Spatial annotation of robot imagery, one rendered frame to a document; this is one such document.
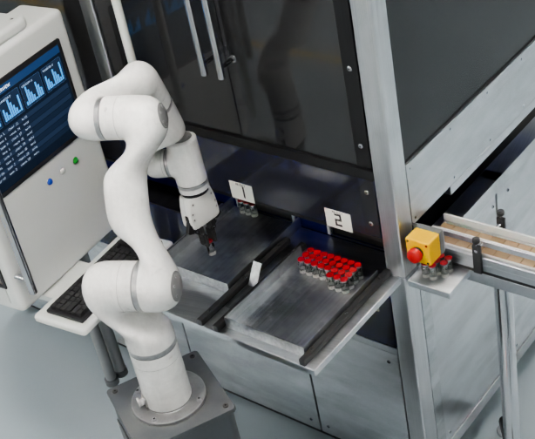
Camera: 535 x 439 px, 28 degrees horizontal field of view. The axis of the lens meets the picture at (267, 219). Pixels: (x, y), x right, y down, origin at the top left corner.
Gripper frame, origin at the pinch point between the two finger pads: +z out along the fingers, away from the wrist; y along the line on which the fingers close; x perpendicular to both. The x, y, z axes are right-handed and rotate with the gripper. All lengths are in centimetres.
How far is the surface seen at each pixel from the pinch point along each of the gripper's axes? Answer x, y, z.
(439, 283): 55, -29, 16
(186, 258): -13.7, 0.0, 11.9
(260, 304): 20.0, 3.1, 14.0
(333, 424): 7, -23, 86
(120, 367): -67, 4, 74
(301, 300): 28.1, -4.2, 14.3
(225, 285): 8.4, 4.6, 10.7
